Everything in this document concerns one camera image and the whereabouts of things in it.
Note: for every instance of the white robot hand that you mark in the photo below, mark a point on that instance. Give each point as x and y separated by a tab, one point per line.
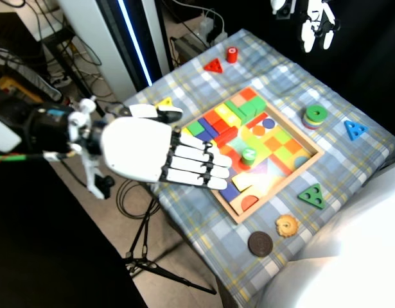
316	16
136	147

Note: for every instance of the yellow triangle block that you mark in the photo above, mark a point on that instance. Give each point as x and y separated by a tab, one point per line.
162	105

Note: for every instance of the red triangle block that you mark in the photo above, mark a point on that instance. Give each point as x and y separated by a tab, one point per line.
213	68

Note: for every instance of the blue triangle block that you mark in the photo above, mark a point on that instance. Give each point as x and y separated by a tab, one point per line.
348	125

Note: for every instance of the green triangle block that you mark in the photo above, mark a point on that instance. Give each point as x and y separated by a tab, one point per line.
302	196

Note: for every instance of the red cylinder with O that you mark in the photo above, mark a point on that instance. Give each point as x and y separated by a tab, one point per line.
232	57

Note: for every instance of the white power strip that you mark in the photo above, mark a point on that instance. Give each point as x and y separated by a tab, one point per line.
208	25

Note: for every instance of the black box device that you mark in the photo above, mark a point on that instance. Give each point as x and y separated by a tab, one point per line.
187	48

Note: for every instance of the green cylinder with N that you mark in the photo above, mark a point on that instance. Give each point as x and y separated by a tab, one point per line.
248	158

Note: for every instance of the white column with blue light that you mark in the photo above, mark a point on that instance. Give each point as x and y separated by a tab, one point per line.
97	38

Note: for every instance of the blue plaid cloth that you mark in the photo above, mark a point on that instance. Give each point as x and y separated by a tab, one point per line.
216	231

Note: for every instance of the black tripod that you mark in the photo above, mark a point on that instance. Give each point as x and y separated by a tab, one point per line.
145	263

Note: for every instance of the wooden puzzle tray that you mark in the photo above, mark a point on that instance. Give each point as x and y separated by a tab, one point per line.
280	141

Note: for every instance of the dark brown round cookie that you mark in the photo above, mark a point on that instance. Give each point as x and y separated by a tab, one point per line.
260	244

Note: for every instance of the tan round cookie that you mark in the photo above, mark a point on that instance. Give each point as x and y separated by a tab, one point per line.
291	228

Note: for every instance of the white blurred robot shell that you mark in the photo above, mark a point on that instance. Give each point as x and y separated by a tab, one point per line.
361	256

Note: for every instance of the black metal frame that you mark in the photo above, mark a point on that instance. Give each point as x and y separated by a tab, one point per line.
59	35

